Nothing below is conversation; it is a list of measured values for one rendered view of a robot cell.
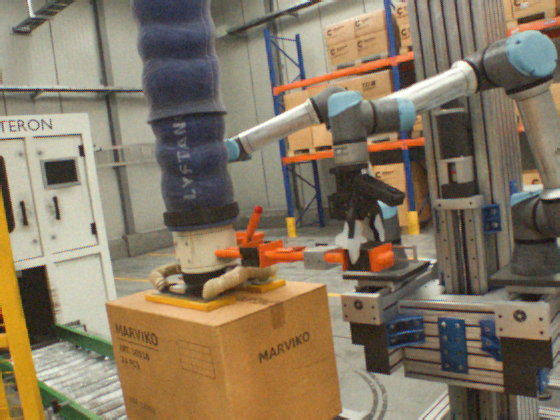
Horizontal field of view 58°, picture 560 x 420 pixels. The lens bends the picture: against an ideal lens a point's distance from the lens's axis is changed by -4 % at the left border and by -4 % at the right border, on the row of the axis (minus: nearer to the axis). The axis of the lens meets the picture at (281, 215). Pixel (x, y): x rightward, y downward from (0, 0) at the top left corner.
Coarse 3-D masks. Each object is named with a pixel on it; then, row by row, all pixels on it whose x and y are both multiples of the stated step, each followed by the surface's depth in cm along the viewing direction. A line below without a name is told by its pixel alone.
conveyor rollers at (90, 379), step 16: (32, 352) 299; (48, 352) 296; (64, 352) 294; (80, 352) 285; (48, 368) 270; (64, 368) 267; (80, 368) 264; (96, 368) 261; (112, 368) 258; (48, 384) 244; (64, 384) 241; (80, 384) 238; (96, 384) 235; (112, 384) 232; (80, 400) 219; (96, 400) 216; (112, 400) 220; (112, 416) 201
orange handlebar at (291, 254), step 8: (240, 232) 185; (256, 232) 179; (240, 240) 169; (256, 240) 174; (232, 248) 150; (280, 248) 135; (288, 248) 130; (296, 248) 129; (304, 248) 130; (216, 256) 149; (224, 256) 146; (232, 256) 143; (264, 256) 133; (272, 256) 131; (280, 256) 129; (288, 256) 127; (296, 256) 125; (328, 256) 117; (336, 256) 116; (384, 256) 108; (392, 256) 109
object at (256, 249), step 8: (280, 240) 137; (240, 248) 137; (248, 248) 134; (256, 248) 133; (264, 248) 133; (272, 248) 135; (240, 256) 138; (248, 256) 136; (256, 256) 134; (248, 264) 135; (256, 264) 133; (264, 264) 133; (272, 264) 135
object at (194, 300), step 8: (200, 288) 145; (144, 296) 160; (152, 296) 156; (160, 296) 154; (168, 296) 152; (176, 296) 149; (184, 296) 147; (192, 296) 146; (200, 296) 144; (224, 296) 142; (232, 296) 142; (176, 304) 146; (184, 304) 143; (192, 304) 140; (200, 304) 138; (208, 304) 136; (216, 304) 137; (224, 304) 139
